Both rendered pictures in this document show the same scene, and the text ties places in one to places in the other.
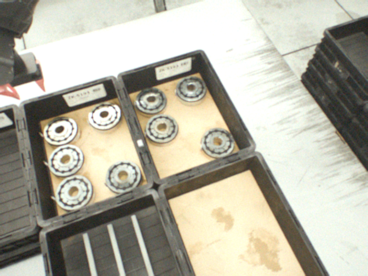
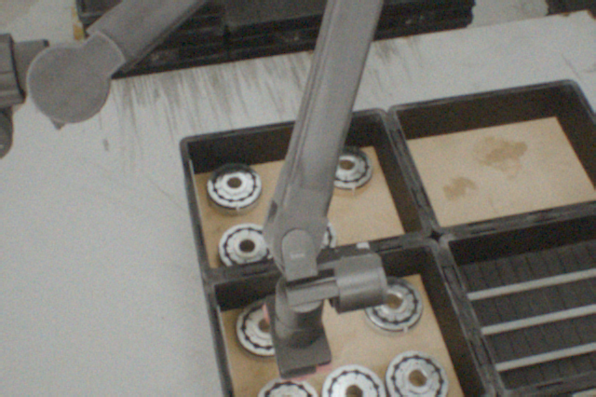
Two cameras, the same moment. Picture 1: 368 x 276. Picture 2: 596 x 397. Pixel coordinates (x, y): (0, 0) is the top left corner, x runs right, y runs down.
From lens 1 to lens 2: 98 cm
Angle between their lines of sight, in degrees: 42
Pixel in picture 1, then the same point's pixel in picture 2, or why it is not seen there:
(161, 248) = (501, 268)
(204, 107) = (267, 179)
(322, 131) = (304, 66)
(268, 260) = (514, 152)
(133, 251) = (505, 306)
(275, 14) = not seen: outside the picture
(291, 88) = (219, 81)
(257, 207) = (444, 146)
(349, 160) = not seen: hidden behind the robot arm
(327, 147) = not seen: hidden behind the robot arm
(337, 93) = (179, 57)
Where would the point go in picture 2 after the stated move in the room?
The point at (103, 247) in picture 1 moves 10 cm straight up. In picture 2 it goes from (499, 348) to (515, 322)
